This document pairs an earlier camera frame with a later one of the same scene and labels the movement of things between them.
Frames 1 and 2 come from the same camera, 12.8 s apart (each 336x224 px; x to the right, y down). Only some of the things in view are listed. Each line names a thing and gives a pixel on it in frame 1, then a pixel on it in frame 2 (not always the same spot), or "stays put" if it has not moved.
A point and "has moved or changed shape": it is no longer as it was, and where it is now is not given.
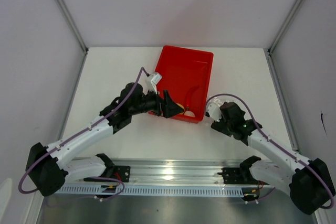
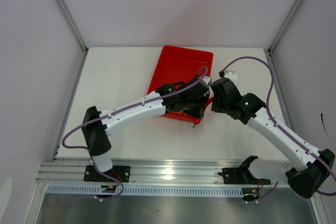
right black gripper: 219,126 to 214,108
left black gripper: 170,108 to 199,113
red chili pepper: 188,96 has moved or changed shape
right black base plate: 238,176 stays put
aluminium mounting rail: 168,172 stays put
